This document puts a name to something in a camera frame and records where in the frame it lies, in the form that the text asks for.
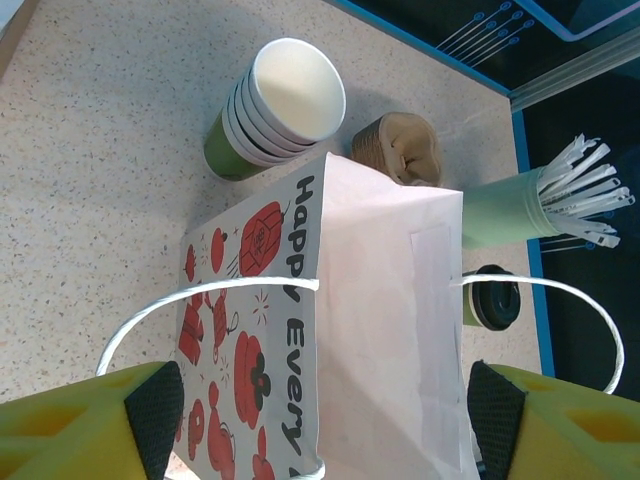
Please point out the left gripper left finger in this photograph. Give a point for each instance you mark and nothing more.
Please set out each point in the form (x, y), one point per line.
(75, 435)

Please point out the right aluminium frame post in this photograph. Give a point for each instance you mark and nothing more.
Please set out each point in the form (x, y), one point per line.
(575, 70)

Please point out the bundle of white wrapped straws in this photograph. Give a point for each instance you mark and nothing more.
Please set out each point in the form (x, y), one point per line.
(585, 200)

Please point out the single green paper cup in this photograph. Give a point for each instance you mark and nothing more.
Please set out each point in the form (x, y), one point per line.
(469, 300)

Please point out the mint green holder cup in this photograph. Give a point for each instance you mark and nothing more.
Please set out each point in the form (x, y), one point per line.
(500, 215)

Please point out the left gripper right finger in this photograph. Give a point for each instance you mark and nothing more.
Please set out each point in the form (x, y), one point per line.
(575, 440)

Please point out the stack of green paper cups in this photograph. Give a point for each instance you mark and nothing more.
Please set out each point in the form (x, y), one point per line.
(295, 85)

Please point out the brown pulp cup carrier stack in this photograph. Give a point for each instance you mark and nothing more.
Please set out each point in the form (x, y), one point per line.
(405, 145)

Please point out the white red paper gift bag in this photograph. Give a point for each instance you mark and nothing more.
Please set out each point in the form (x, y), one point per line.
(380, 300)

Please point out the stack of black lids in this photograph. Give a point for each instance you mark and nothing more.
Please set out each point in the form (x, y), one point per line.
(500, 300)

